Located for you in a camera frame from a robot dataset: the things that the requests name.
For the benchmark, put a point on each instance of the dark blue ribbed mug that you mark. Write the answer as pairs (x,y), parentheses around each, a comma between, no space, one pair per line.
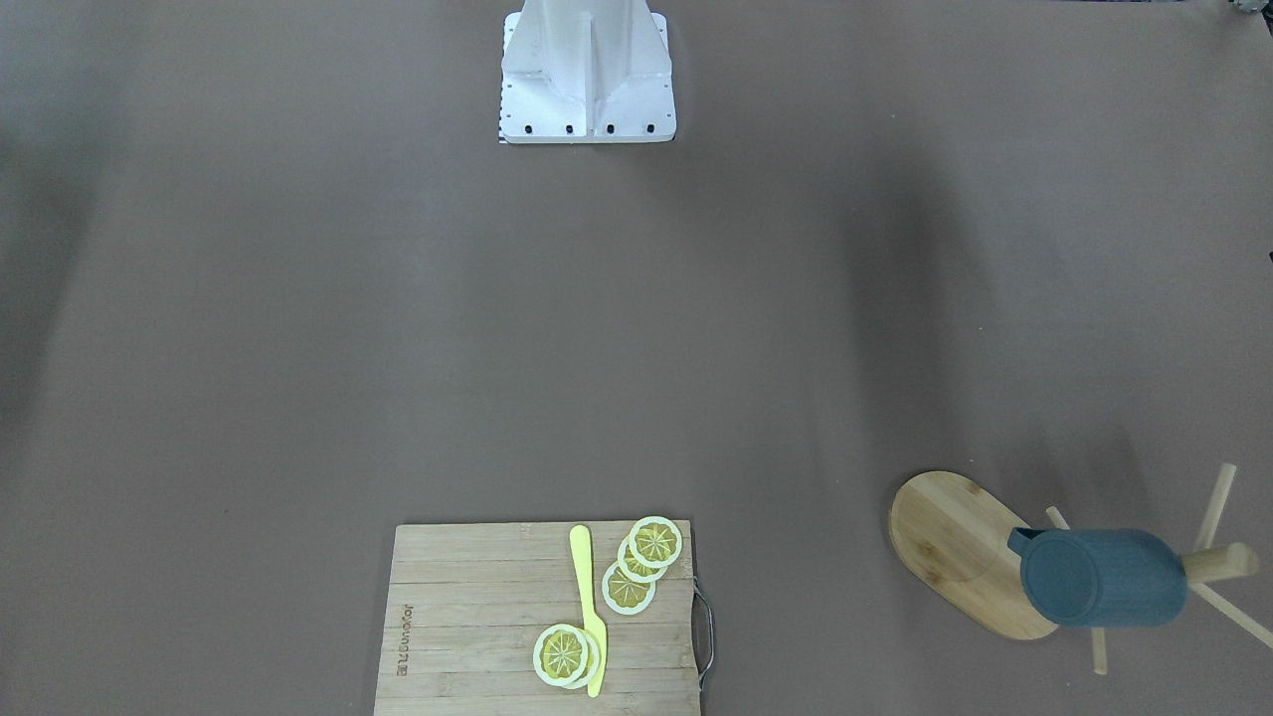
(1100,578)

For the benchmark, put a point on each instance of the wooden mug rack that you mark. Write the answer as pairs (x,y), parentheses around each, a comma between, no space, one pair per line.
(951,533)

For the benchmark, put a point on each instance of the lemon slice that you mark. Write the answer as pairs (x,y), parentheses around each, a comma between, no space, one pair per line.
(593,653)
(624,595)
(559,655)
(633,569)
(655,542)

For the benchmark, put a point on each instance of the yellow plastic knife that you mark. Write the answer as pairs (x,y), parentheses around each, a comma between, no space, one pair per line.
(581,551)

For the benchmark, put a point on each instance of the bamboo cutting board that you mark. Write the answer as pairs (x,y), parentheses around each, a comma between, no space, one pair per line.
(467,603)

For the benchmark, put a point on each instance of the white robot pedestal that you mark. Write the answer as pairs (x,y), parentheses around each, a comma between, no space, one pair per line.
(586,72)

